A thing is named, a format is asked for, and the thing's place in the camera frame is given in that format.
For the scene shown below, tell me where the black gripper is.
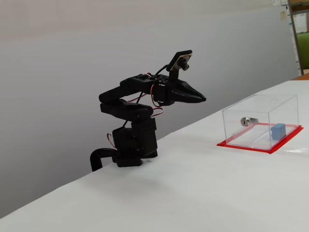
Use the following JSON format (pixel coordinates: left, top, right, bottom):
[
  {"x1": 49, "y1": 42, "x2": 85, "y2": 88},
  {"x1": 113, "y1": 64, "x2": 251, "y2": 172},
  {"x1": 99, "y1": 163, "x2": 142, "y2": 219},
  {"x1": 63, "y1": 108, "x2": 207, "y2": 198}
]
[{"x1": 153, "y1": 76, "x2": 207, "y2": 107}]

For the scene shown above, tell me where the blue lego brick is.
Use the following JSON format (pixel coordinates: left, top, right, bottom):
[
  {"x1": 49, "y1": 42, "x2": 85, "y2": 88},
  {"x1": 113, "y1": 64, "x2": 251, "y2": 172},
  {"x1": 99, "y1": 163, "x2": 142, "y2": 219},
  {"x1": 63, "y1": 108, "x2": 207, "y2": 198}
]
[{"x1": 270, "y1": 123, "x2": 286, "y2": 140}]

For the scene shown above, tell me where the transparent plastic box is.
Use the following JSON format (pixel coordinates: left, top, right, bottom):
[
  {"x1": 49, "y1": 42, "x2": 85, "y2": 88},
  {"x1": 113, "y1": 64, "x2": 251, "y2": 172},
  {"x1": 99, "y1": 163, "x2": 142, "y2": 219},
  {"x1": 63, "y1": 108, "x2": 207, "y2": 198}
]
[{"x1": 222, "y1": 93, "x2": 299, "y2": 150}]

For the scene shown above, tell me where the white box on shelf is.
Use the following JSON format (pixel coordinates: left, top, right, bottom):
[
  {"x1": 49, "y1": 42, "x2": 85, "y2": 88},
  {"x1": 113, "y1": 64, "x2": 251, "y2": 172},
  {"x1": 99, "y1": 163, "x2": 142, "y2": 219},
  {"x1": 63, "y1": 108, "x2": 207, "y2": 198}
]
[{"x1": 293, "y1": 13, "x2": 309, "y2": 33}]

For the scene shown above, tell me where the silver cylinder lock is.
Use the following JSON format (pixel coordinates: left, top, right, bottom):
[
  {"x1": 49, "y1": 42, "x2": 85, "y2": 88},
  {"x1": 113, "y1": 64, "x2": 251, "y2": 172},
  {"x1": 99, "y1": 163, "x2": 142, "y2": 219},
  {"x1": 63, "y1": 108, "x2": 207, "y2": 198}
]
[{"x1": 240, "y1": 116, "x2": 259, "y2": 127}]

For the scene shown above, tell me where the red tape rectangle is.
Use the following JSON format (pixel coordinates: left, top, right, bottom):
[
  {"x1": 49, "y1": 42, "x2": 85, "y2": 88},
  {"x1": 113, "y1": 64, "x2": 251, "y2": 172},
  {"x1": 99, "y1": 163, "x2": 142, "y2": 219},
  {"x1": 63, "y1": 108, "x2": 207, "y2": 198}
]
[{"x1": 216, "y1": 123, "x2": 304, "y2": 155}]

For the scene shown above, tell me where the black table clamp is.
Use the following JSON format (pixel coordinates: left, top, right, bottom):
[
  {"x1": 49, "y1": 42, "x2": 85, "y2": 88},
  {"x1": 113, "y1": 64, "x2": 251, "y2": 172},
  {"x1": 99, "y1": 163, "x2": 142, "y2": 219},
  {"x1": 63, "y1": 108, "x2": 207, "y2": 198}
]
[{"x1": 90, "y1": 148, "x2": 143, "y2": 172}]

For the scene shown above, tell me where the wooden table edge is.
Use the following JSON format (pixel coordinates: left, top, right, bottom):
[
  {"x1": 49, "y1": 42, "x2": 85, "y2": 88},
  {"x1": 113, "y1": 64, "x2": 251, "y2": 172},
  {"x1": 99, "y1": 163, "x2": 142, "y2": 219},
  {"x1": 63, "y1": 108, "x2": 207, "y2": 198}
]
[{"x1": 291, "y1": 73, "x2": 309, "y2": 81}]

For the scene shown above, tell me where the metal shelf upright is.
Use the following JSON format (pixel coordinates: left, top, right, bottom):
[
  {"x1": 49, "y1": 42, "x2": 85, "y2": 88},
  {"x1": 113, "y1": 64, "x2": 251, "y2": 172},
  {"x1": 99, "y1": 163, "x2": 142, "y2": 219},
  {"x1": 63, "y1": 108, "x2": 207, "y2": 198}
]
[{"x1": 288, "y1": 0, "x2": 305, "y2": 76}]

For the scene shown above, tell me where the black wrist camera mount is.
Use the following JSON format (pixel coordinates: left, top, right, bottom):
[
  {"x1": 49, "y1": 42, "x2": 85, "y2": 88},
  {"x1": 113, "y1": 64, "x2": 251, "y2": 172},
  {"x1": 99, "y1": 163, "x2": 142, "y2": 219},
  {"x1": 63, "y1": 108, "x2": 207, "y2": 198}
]
[{"x1": 166, "y1": 50, "x2": 194, "y2": 81}]

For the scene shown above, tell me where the red white gripper servo cable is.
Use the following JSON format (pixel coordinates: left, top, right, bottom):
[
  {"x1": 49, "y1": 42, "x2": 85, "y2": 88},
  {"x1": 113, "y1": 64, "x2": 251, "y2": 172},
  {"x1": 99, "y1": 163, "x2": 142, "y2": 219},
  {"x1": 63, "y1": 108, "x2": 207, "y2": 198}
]
[{"x1": 146, "y1": 72, "x2": 166, "y2": 108}]

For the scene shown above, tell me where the thin black camera cable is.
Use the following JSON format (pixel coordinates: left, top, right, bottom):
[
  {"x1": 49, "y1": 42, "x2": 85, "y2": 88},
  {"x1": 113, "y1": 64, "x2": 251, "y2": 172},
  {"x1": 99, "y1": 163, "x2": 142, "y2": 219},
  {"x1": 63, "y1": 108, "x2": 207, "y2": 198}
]
[{"x1": 155, "y1": 63, "x2": 170, "y2": 76}]

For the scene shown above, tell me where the red white arm servo cable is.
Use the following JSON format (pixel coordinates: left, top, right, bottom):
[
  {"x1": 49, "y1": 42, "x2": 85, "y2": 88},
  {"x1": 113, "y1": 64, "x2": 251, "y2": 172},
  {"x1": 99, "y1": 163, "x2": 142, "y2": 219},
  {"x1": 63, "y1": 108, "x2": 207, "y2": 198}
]
[{"x1": 125, "y1": 91, "x2": 165, "y2": 118}]

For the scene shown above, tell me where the short red white base cable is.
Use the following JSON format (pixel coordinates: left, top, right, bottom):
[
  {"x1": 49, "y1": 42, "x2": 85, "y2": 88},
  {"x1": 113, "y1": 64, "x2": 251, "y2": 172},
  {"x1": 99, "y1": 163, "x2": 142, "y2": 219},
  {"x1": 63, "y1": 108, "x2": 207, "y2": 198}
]
[{"x1": 107, "y1": 132, "x2": 117, "y2": 149}]

